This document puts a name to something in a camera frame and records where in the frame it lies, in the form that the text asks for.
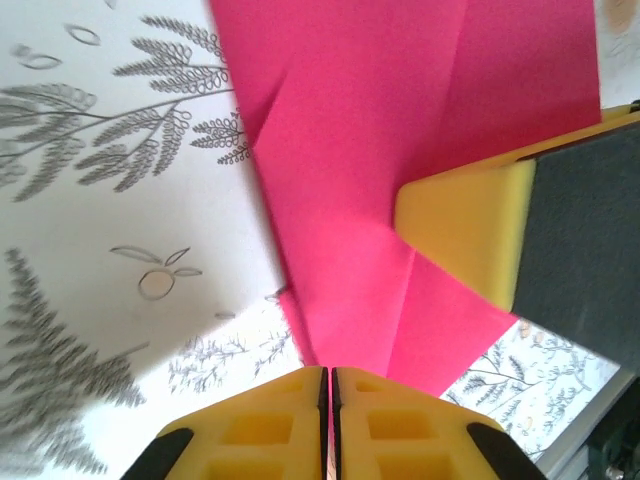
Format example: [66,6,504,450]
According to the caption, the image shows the pink paper sheet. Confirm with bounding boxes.
[207,0,604,399]

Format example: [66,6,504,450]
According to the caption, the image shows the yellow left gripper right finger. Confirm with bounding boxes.
[332,367,544,480]

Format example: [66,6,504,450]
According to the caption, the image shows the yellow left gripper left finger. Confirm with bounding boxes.
[119,367,329,480]

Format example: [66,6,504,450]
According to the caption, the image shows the floral patterned tablecloth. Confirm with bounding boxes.
[0,0,640,466]

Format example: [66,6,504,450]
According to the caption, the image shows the long aluminium frame rail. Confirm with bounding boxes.
[537,369,640,480]

